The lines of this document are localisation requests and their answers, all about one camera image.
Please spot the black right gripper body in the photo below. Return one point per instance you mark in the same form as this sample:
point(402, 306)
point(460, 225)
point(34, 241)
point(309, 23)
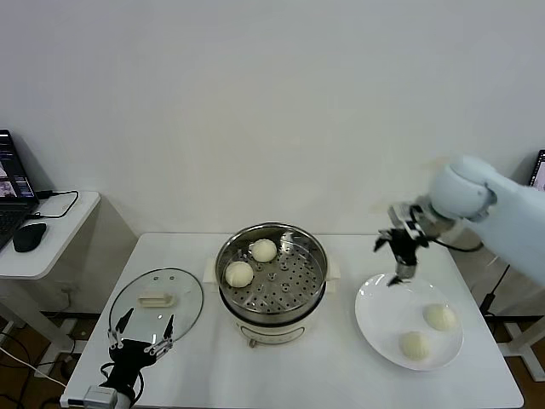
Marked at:
point(404, 249)

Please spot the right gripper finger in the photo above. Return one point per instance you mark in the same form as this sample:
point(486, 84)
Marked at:
point(406, 270)
point(383, 236)

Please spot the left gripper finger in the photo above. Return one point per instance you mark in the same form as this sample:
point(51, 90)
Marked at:
point(125, 319)
point(170, 330)

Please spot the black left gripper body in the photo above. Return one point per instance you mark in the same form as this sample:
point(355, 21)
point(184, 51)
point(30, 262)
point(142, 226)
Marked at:
point(130, 358)

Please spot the white steamed baozi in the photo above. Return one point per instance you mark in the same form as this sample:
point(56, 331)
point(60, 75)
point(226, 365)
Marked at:
point(264, 250)
point(440, 316)
point(238, 273)
point(414, 344)

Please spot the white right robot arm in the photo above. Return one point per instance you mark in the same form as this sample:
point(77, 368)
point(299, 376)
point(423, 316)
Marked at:
point(506, 213)

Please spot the steel perforated steamer basket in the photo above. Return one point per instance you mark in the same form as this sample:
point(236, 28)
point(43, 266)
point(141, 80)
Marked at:
point(270, 279)

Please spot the white round plate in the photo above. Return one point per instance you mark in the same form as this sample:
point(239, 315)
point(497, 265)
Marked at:
point(383, 324)

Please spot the cream electric cooker base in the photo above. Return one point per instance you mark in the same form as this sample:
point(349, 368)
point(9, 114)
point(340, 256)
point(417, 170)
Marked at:
point(277, 330)

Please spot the black computer mouse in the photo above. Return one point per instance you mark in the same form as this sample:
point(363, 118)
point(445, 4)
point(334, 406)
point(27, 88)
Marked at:
point(29, 236)

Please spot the open black laptop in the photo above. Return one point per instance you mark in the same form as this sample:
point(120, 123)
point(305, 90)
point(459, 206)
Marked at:
point(540, 170)
point(13, 179)

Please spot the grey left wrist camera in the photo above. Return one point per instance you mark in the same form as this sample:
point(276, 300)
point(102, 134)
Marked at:
point(100, 398)

